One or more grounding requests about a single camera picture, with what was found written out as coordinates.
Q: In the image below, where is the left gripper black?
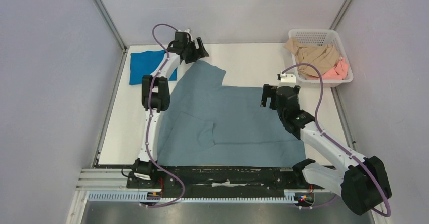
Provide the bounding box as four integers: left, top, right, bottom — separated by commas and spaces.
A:
184, 38, 210, 65

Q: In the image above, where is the grey-blue t shirt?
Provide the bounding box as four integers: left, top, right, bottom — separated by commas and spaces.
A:
157, 61, 306, 168

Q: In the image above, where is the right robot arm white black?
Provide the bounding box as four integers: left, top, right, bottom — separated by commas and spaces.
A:
260, 84, 392, 217

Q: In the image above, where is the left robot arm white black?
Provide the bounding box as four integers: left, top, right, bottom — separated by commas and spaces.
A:
129, 30, 209, 188

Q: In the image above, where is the beige t shirt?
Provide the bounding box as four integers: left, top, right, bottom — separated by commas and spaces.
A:
284, 37, 340, 79

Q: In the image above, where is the folded bright blue t shirt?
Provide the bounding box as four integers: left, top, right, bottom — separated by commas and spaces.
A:
129, 51, 164, 85

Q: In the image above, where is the white plastic laundry basket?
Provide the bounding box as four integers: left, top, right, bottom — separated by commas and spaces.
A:
284, 29, 354, 88

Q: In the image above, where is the pink t shirt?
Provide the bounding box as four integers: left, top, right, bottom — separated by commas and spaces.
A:
299, 57, 349, 80

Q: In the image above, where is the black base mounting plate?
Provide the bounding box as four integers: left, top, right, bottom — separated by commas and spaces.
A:
126, 166, 310, 198

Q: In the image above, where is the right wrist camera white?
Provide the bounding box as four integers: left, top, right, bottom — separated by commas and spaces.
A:
277, 73, 296, 84

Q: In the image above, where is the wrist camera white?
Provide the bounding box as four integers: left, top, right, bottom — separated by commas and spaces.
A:
277, 73, 296, 84
184, 28, 191, 35

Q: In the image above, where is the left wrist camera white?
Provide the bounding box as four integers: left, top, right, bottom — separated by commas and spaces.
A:
184, 28, 191, 35

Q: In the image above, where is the right aluminium frame post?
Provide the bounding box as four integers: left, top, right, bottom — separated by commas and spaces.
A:
329, 0, 353, 30

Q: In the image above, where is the aluminium frame post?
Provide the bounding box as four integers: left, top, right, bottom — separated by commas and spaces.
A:
93, 0, 127, 52
329, 0, 353, 30

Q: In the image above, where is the left aluminium frame post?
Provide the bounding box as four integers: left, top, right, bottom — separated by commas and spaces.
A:
93, 0, 127, 52

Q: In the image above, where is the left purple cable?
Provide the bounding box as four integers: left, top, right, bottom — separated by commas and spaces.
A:
139, 23, 187, 210

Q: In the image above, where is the white cable duct strip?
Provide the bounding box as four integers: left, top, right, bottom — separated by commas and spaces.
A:
88, 191, 298, 204

